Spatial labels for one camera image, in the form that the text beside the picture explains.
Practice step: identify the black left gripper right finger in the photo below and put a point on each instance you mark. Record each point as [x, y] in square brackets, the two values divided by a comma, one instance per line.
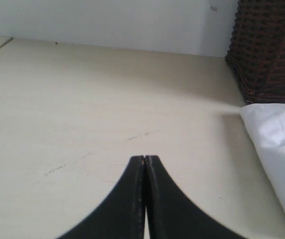
[171, 214]

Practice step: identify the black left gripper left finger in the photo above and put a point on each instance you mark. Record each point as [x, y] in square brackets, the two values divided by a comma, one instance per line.
[121, 215]

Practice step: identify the white t-shirt with red lettering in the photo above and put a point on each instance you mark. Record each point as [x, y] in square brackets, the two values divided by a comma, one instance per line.
[265, 124]

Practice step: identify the dark brown wicker basket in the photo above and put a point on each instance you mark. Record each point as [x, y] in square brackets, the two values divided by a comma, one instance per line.
[256, 54]

